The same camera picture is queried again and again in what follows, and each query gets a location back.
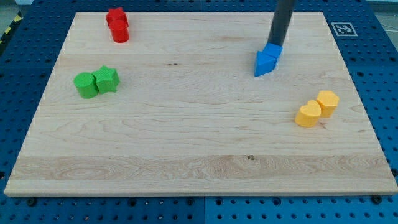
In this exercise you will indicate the white fiducial marker tag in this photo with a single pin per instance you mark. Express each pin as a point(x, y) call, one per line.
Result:
point(344, 29)

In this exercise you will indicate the blue triangle block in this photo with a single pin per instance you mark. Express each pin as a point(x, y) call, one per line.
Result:
point(264, 64)

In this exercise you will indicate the dark grey robot pusher rod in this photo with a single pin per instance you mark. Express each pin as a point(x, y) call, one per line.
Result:
point(280, 22)

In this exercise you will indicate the green circle block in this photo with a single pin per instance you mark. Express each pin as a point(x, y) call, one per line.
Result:
point(86, 85)

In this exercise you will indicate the red circle block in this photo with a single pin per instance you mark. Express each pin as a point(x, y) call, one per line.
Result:
point(119, 31)

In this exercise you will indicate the blue cube block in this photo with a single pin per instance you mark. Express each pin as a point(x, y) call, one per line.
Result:
point(273, 51)

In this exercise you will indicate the yellow hexagon block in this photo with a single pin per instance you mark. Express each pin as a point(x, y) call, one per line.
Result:
point(328, 102)

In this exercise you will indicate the light wooden board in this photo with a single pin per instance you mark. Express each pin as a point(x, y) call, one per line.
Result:
point(190, 118)

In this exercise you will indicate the green star block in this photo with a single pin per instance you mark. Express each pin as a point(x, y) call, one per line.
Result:
point(106, 79)

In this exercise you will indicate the yellow heart block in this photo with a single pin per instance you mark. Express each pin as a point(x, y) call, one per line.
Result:
point(309, 114)

